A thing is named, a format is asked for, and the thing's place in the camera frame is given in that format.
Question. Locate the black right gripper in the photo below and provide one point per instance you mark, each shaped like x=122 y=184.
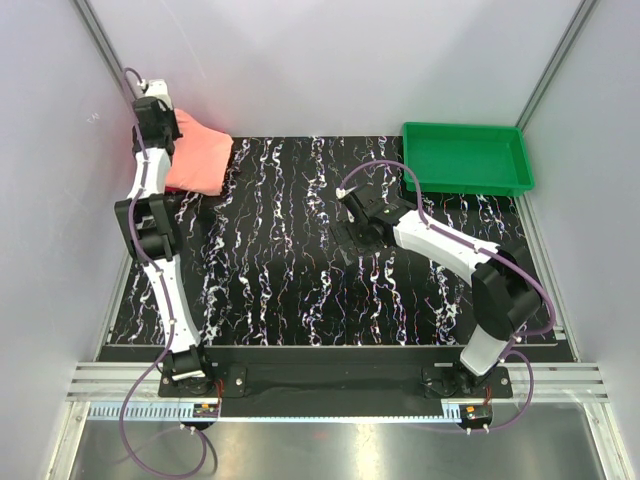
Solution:
x=347 y=232

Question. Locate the green plastic tray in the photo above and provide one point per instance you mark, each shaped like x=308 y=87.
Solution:
x=466 y=159

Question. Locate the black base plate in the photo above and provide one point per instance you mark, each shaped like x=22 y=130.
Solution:
x=409 y=397

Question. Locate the peach t shirt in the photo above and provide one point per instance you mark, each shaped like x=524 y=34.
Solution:
x=201 y=156

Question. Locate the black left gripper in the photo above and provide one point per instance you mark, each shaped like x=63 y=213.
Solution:
x=167 y=112

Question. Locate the aluminium front rail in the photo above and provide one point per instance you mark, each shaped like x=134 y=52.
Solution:
x=551 y=382

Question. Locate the right controller board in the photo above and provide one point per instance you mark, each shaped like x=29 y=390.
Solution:
x=476 y=417

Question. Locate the aluminium corner post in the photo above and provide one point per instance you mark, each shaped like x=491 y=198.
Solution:
x=573 y=30
x=110 y=58

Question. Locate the left aluminium corner post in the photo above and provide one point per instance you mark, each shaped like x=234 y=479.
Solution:
x=110 y=58

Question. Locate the controller board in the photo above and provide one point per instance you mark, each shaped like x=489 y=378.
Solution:
x=476 y=417
x=210 y=411

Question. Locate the folded magenta t shirt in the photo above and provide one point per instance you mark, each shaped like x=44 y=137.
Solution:
x=208 y=193

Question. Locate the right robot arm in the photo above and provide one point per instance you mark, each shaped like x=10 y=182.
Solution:
x=503 y=298

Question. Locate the white slotted cable duct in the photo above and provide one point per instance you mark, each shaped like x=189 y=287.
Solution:
x=435 y=413

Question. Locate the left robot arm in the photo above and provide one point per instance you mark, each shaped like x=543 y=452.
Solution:
x=153 y=239

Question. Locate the left controller board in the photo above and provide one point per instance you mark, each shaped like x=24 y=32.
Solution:
x=210 y=411

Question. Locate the right aluminium corner post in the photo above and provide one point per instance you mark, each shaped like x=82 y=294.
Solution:
x=573 y=30

